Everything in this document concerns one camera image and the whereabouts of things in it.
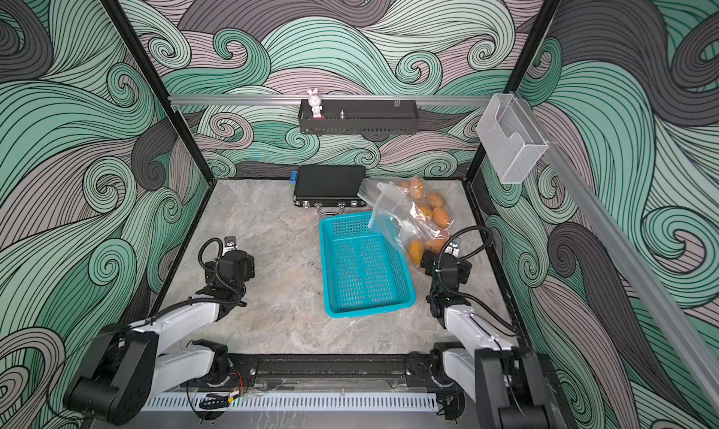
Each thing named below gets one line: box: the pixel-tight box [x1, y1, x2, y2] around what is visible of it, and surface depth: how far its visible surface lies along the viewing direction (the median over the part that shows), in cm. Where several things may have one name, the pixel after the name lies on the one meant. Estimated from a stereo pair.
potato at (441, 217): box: [432, 206, 451, 229], surface depth 105 cm
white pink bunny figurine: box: [307, 88, 326, 120], surface depth 92 cm
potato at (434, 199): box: [425, 191, 445, 208], surface depth 111 cm
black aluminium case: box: [293, 164, 367, 216], surface depth 117 cm
